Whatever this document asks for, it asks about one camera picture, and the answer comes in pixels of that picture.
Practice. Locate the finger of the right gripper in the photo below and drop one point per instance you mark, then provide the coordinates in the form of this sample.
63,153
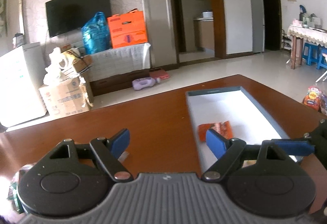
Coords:
295,147

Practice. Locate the grey cardboard box tray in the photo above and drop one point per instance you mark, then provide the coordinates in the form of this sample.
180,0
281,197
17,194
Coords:
248,119

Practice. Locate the tall grey refrigerator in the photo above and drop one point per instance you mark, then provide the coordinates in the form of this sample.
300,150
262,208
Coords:
257,25

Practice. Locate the white small refrigerator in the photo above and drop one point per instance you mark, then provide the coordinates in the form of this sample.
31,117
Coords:
22,74

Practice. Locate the green chips bag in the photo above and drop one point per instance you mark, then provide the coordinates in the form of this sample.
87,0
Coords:
13,190

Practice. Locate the purple detergent bottle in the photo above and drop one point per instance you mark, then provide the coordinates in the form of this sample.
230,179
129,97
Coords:
147,82

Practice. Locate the small cardboard box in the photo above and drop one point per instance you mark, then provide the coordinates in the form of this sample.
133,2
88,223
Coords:
74,61

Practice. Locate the large brown cardboard box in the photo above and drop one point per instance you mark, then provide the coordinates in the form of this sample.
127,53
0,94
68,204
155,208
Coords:
66,98

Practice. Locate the kitchen counter cabinet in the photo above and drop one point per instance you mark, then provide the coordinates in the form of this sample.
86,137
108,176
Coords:
204,34

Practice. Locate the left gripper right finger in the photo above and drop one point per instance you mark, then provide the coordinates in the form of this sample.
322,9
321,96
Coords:
228,153

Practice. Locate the black wall television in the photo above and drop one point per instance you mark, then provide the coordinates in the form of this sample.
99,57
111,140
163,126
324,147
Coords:
68,15

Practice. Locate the blue plastic stool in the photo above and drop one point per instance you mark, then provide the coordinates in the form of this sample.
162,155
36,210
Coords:
311,53

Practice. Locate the side table with lace cloth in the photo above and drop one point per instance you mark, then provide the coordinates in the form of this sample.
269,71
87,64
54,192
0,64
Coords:
300,36

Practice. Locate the colourful snack bag at edge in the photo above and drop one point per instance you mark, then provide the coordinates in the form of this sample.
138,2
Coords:
315,99

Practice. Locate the pink red floor item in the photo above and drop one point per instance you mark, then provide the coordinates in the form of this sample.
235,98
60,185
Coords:
159,73

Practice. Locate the orange wafer snack packet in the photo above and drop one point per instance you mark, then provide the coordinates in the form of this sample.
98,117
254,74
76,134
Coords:
222,128

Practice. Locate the blue plastic bag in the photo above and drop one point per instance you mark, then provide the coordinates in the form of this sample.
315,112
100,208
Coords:
96,34

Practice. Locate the white crumpled plastic bag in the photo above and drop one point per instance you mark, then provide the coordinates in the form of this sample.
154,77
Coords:
55,70

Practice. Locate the orange gift bag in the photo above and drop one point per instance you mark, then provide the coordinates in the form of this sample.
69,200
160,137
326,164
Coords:
127,29

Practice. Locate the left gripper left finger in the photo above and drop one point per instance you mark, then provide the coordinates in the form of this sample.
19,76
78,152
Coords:
107,152

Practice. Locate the white rice cooker pot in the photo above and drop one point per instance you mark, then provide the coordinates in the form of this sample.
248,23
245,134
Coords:
207,14

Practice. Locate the cabinet with white cloth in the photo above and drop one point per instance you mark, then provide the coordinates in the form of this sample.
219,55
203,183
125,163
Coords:
115,69

